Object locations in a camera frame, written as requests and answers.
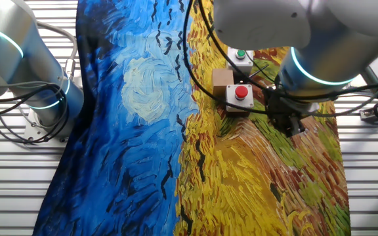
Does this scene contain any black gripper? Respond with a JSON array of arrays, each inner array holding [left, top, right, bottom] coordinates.
[[263, 88, 320, 138]]

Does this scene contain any thin black clock hand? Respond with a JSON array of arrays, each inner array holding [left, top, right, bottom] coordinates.
[[247, 64, 270, 80]]

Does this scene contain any black clock base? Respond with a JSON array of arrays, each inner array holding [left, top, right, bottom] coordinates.
[[233, 73, 253, 86]]

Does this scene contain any red push button box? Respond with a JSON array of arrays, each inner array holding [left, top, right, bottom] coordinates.
[[224, 83, 255, 113]]

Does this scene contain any green push button box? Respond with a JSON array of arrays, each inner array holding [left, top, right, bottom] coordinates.
[[226, 47, 255, 75]]

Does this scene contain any painted wheatfield print cloth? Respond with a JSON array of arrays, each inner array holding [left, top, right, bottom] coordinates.
[[33, 0, 352, 236]]

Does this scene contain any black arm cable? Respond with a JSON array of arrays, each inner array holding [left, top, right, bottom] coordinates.
[[182, 0, 378, 119]]

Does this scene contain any grey robot base hose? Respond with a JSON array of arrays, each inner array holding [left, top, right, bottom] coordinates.
[[36, 20, 79, 81]]

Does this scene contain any black base cable bundle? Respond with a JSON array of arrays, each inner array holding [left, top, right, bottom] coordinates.
[[0, 81, 71, 146]]

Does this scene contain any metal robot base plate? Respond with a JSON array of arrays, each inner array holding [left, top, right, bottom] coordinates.
[[22, 108, 71, 149]]

